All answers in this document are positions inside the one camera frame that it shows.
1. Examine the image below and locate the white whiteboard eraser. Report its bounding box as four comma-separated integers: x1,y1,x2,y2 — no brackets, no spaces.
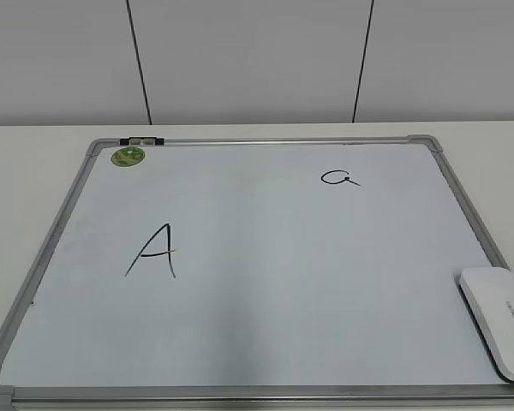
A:
459,267,514,382

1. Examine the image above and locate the grey framed whiteboard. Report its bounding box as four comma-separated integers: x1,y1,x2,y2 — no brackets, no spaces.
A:
0,135,514,410

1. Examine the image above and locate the black grey frame clip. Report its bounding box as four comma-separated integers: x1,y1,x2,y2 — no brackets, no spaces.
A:
119,136,164,146

